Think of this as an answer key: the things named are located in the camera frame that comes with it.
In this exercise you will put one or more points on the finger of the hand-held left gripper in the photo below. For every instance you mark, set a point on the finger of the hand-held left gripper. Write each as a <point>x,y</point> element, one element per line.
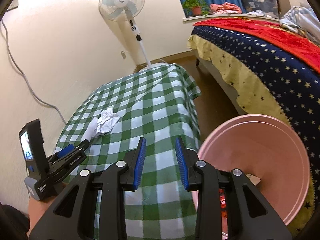
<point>65,150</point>
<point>75,158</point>

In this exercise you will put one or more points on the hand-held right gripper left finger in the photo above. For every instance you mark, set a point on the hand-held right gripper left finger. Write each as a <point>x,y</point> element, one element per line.
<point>140,165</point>

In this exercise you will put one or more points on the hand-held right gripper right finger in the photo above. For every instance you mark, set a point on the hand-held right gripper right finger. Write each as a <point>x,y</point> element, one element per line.
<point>181,165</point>

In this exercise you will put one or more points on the white paper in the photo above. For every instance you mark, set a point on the white paper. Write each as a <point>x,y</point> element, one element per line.
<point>91,130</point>
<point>107,122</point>
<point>253,178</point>

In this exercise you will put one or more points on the pink plastic bin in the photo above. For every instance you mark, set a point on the pink plastic bin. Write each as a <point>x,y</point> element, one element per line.
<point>262,150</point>

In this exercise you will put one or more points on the person's left forearm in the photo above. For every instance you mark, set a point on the person's left forearm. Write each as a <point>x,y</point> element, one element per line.
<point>37,210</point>

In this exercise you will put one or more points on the crumpled white paper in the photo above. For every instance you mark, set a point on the crumpled white paper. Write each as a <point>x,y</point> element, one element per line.
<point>107,122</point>

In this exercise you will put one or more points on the green checkered tablecloth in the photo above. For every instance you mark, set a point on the green checkered tablecloth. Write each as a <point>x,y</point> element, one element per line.
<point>150,110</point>

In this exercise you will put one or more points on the black and red snack wrapper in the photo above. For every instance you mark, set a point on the black and red snack wrapper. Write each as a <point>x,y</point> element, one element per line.
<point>223,205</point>

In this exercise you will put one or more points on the white flat paper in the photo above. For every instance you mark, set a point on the white flat paper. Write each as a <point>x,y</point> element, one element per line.
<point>253,178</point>

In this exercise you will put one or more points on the yellow star bed sheet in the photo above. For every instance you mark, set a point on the yellow star bed sheet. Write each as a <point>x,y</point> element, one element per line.
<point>230,75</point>

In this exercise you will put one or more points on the navy star blanket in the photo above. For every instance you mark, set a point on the navy star blanket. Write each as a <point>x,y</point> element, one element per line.
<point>275,67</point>

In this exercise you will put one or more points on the white windowsill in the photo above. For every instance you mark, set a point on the white windowsill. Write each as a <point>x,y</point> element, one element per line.
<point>225,16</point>

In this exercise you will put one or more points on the white standing fan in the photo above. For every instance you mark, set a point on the white standing fan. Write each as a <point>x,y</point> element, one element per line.
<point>121,3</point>

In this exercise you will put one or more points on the red blanket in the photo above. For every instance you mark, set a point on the red blanket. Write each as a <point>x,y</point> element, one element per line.
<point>262,30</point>

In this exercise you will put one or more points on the potted green plant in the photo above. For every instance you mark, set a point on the potted green plant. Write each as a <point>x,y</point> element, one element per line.
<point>196,6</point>

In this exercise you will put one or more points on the pink folded cloth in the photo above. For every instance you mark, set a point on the pink folded cloth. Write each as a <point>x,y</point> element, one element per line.
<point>225,7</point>

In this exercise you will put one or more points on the translucent storage box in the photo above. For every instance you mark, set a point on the translucent storage box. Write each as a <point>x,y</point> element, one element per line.
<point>260,1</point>

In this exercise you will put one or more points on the blue striped cloth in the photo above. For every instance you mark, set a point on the blue striped cloth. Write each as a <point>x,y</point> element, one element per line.
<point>300,22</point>

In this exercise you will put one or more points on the white bed frame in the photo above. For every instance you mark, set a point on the white bed frame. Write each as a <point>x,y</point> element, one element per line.
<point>217,80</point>

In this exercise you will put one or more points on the white wall plug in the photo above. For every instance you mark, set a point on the white wall plug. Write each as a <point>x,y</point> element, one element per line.
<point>123,55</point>

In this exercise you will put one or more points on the white wall socket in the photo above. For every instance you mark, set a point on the white wall socket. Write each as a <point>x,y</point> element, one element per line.
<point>12,4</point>

